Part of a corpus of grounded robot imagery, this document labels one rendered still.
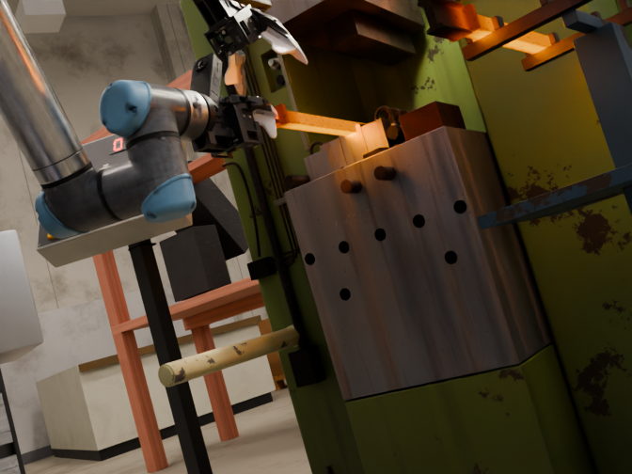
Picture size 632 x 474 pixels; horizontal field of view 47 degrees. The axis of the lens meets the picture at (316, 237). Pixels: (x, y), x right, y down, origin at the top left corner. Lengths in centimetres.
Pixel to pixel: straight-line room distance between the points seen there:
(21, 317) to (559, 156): 114
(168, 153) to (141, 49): 960
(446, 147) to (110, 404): 560
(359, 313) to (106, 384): 536
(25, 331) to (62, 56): 970
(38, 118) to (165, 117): 16
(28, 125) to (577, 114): 98
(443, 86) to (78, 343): 765
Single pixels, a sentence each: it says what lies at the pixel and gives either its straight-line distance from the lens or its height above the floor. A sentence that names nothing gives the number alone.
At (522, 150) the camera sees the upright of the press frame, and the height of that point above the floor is 85.
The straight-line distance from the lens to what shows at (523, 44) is 126.
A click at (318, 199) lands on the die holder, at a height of 87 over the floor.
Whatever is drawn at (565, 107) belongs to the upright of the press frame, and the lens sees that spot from 151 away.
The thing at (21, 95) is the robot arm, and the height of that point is 102.
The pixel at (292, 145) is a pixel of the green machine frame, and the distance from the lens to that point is 177.
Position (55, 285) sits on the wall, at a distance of 928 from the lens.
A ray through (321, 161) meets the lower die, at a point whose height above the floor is 96.
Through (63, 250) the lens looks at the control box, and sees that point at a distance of 172.
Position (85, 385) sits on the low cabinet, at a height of 65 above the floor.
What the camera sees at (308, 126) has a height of 99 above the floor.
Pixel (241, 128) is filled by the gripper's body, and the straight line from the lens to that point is 116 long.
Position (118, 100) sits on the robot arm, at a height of 99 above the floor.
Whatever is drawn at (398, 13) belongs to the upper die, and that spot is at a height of 127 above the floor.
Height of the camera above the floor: 64
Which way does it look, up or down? 6 degrees up
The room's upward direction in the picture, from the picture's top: 16 degrees counter-clockwise
